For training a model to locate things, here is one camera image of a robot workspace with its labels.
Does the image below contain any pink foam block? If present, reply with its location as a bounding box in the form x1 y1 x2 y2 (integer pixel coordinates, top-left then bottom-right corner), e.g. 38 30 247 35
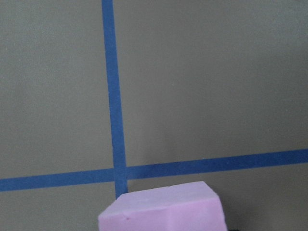
98 181 228 231

